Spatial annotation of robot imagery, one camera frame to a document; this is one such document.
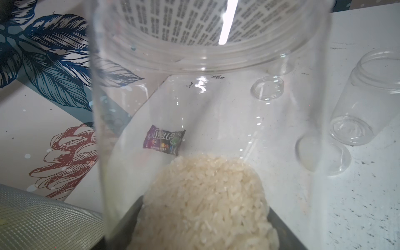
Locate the purple candy packet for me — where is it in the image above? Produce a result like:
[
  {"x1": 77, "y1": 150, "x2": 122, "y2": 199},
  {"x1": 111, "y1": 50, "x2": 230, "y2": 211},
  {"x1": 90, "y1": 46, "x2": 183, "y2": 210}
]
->
[{"x1": 143, "y1": 125, "x2": 186, "y2": 156}]

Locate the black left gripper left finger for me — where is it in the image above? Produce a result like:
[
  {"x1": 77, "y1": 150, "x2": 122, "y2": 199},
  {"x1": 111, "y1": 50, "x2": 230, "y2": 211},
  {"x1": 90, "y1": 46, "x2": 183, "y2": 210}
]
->
[{"x1": 91, "y1": 196, "x2": 143, "y2": 250}]

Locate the wide jar patterned lid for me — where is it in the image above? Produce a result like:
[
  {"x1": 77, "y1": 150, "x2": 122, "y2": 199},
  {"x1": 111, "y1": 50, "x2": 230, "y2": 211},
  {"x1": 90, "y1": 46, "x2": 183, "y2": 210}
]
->
[{"x1": 87, "y1": 1, "x2": 331, "y2": 250}]

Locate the clear jar lid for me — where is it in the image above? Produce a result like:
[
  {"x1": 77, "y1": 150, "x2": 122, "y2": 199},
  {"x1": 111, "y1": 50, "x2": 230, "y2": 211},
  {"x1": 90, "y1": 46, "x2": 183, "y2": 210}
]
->
[
  {"x1": 251, "y1": 76, "x2": 284, "y2": 101},
  {"x1": 295, "y1": 134, "x2": 352, "y2": 176}
]

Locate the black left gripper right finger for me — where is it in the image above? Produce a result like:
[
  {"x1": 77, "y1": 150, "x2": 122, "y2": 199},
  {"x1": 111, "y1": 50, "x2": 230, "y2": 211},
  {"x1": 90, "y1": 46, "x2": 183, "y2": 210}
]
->
[{"x1": 268, "y1": 208, "x2": 308, "y2": 250}]

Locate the bin with yellow bag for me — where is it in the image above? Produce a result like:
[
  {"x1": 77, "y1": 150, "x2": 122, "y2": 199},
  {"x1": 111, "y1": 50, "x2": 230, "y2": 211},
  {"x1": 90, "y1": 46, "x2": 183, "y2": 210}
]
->
[{"x1": 1, "y1": 185, "x2": 106, "y2": 250}]

